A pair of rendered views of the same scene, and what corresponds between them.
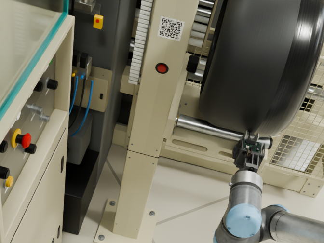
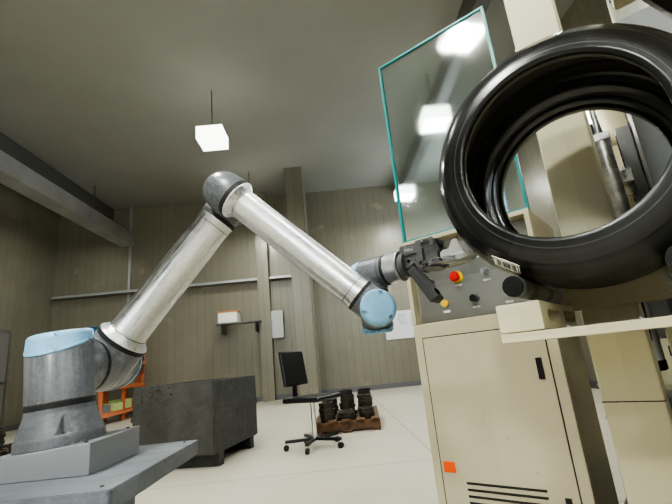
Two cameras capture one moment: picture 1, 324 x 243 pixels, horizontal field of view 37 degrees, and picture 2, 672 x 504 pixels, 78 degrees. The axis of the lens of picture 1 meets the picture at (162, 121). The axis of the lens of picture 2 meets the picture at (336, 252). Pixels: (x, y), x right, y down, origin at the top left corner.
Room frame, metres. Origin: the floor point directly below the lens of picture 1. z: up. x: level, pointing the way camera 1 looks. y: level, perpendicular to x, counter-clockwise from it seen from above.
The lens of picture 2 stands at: (1.48, -1.30, 0.78)
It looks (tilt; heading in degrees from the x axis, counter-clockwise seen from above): 15 degrees up; 127
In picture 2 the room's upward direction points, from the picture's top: 6 degrees counter-clockwise
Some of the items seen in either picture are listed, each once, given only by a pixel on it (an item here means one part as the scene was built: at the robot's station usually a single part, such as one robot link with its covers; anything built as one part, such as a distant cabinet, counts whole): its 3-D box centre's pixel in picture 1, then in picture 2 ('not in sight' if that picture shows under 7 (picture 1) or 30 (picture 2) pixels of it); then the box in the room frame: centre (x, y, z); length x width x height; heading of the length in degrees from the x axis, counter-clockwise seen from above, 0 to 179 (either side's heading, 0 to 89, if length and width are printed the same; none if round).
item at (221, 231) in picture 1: (235, 233); (375, 312); (0.84, -0.28, 0.91); 0.12 x 0.09 x 0.12; 125
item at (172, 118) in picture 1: (178, 93); (611, 286); (1.40, -0.04, 0.90); 0.40 x 0.03 x 0.10; 179
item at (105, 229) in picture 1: (127, 225); not in sight; (1.38, 0.04, 0.01); 0.27 x 0.27 x 0.02; 89
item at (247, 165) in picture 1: (248, 162); (422, 258); (1.01, -0.28, 1.03); 0.12 x 0.08 x 0.09; 179
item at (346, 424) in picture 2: not in sight; (347, 407); (-1.89, 3.12, 0.21); 1.17 x 0.81 x 0.42; 127
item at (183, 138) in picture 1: (216, 143); (541, 318); (1.26, -0.21, 0.83); 0.36 x 0.09 x 0.06; 89
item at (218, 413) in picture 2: not in sight; (200, 418); (-2.36, 1.30, 0.36); 1.05 x 0.87 x 0.72; 120
